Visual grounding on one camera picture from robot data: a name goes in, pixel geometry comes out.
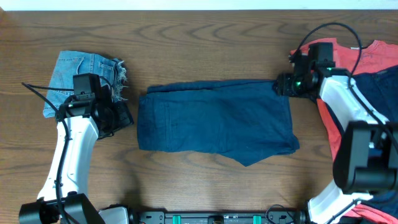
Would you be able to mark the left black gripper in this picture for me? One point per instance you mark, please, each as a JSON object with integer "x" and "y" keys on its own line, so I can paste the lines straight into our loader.
{"x": 123, "y": 115}

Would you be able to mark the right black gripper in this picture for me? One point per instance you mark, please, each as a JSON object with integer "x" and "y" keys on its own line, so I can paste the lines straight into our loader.
{"x": 284, "y": 80}

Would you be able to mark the dark navy blue shorts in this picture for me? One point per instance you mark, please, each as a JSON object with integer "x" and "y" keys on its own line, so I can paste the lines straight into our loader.
{"x": 244, "y": 120}

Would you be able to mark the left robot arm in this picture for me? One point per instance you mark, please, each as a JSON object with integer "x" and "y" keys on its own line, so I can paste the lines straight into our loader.
{"x": 86, "y": 116}

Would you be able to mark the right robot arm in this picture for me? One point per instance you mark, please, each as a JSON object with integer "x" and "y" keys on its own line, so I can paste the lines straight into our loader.
{"x": 356, "y": 94}

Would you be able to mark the dark navy garment in pile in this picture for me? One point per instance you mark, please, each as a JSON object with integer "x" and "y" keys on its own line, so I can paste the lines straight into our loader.
{"x": 380, "y": 89}

